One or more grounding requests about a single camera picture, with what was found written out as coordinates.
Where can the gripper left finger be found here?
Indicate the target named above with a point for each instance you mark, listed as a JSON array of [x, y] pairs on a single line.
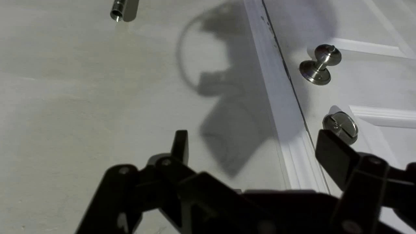
[[169, 182]]

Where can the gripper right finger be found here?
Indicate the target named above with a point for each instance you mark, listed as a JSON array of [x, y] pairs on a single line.
[[357, 182]]

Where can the brushed metal deadbolt lock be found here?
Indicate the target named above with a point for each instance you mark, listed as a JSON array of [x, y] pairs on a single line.
[[341, 126]]

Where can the white panelled door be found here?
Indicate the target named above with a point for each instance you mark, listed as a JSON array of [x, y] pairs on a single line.
[[364, 84]]

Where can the brushed metal door knob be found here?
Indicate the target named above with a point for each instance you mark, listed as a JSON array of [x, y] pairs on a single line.
[[320, 65]]

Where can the silver metal tube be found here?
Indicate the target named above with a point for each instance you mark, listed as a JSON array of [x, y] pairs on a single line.
[[123, 9]]

